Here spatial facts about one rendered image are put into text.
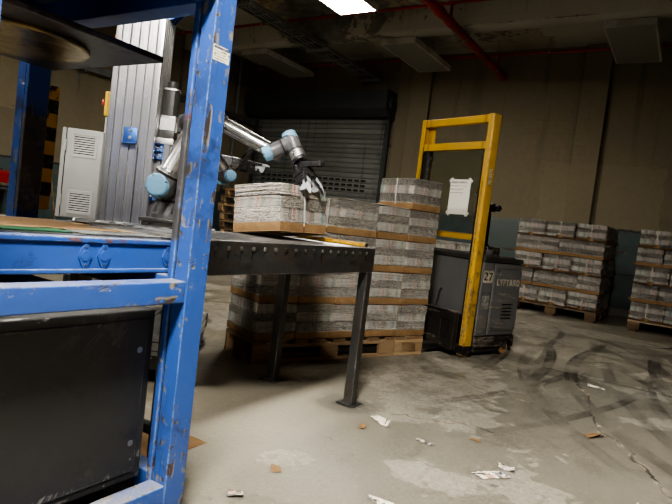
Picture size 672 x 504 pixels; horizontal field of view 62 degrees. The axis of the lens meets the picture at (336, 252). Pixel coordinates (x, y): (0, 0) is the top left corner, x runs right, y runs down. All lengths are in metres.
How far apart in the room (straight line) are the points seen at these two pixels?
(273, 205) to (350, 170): 8.77
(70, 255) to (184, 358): 0.40
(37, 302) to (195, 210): 0.47
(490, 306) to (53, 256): 3.65
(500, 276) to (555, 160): 5.56
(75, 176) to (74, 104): 7.07
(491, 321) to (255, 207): 2.54
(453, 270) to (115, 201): 2.66
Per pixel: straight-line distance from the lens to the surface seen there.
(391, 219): 3.92
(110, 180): 3.26
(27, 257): 1.48
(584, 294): 8.13
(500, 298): 4.68
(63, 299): 1.36
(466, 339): 4.39
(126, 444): 1.71
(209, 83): 1.59
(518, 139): 10.20
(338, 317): 3.74
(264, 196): 2.64
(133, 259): 1.64
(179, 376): 1.63
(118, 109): 3.29
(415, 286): 4.15
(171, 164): 2.87
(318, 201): 2.82
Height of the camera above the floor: 0.91
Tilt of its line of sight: 3 degrees down
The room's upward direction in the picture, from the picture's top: 7 degrees clockwise
